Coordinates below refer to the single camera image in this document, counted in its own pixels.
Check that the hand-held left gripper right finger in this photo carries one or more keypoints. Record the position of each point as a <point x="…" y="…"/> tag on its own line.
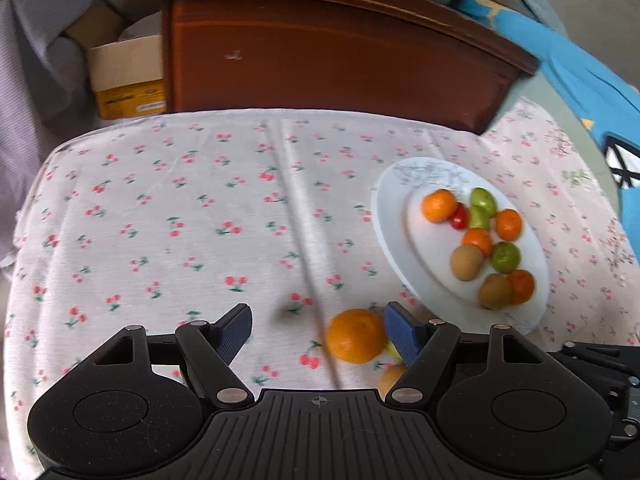
<point x="402" y="332"/>

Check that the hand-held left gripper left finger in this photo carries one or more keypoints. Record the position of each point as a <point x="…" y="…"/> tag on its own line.
<point x="235" y="330"/>

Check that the small green jujube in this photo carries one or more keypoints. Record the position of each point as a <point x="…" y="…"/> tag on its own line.
<point x="483" y="200"/>
<point x="392" y="351"/>

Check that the large orange mandarin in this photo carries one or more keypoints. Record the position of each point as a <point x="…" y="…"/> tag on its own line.
<point x="356" y="342"/>

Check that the brown kiwi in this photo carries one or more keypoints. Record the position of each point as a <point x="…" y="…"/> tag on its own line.
<point x="467" y="262"/>
<point x="494" y="291"/>

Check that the white floral plate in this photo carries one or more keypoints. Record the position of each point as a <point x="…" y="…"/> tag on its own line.
<point x="400" y="220"/>

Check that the red cherry tomato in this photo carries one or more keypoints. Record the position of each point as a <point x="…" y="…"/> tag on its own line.
<point x="459" y="219"/>

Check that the green lime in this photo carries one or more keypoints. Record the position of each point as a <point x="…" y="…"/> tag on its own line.
<point x="505" y="256"/>

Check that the pale green guava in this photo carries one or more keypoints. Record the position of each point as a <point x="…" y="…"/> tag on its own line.
<point x="478" y="218"/>

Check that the small orange mandarin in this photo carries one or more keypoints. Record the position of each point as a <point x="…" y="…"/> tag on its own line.
<point x="508" y="224"/>

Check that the cherry print tablecloth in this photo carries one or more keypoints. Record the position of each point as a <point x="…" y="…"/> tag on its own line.
<point x="175" y="235"/>

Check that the open cardboard box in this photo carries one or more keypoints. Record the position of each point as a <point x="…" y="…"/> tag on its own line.
<point x="127" y="75"/>

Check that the brown wooden headboard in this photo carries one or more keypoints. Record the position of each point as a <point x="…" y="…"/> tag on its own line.
<point x="325" y="55"/>

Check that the blue printed blanket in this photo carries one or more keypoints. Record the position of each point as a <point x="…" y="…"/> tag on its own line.
<point x="590" y="85"/>

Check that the grey ribbed cloth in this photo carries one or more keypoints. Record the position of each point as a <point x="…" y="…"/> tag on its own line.
<point x="35" y="85"/>

